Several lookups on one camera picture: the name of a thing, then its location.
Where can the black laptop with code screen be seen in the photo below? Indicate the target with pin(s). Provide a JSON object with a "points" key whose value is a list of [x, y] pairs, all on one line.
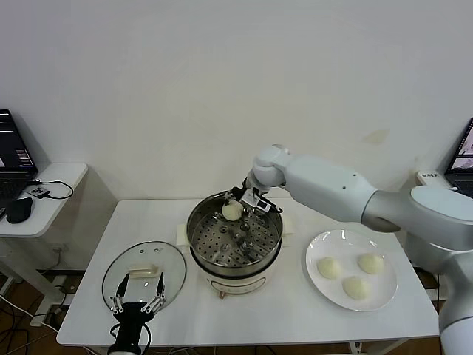
{"points": [[11, 148]]}

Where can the cream electric cooker pot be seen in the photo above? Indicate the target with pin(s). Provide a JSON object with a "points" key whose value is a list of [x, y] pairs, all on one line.
{"points": [[236, 284]]}

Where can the white printed label sticker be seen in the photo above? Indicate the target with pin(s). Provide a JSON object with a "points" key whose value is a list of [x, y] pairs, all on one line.
{"points": [[429, 175]]}

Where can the round glass pot lid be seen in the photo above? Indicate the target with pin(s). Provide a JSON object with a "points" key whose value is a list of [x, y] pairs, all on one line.
{"points": [[122, 259]]}

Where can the white side desk with label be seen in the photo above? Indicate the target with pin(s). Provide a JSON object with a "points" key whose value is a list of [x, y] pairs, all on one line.
{"points": [[430, 183]]}

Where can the stainless steel steamer basket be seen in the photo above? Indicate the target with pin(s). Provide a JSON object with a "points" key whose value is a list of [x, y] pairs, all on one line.
{"points": [[207, 229]]}

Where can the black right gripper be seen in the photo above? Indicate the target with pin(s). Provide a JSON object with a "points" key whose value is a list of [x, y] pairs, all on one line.
{"points": [[245, 188]]}

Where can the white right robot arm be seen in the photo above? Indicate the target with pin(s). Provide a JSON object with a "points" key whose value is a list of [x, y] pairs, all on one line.
{"points": [[332, 185]]}

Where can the black computer mouse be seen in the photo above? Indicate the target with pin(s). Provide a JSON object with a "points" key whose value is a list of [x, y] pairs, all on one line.
{"points": [[20, 211]]}

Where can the small black usb hub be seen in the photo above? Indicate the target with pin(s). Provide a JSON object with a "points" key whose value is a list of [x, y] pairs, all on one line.
{"points": [[40, 192]]}

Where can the white side desk with mouse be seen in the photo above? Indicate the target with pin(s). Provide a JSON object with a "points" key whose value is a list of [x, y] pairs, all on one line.
{"points": [[59, 211]]}

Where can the white steamed baozi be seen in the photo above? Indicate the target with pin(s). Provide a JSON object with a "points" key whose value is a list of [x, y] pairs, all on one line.
{"points": [[355, 287], [231, 212], [329, 267], [371, 263]]}

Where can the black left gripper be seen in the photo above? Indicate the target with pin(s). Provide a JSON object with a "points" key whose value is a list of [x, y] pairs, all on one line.
{"points": [[131, 321]]}

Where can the white round plate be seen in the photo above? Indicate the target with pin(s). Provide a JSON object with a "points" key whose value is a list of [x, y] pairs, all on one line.
{"points": [[384, 292]]}

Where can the black laptop with picture screen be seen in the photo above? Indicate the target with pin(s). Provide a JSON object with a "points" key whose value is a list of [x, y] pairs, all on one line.
{"points": [[462, 162]]}

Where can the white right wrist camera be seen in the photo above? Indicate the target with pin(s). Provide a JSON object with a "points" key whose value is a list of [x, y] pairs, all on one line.
{"points": [[258, 202]]}

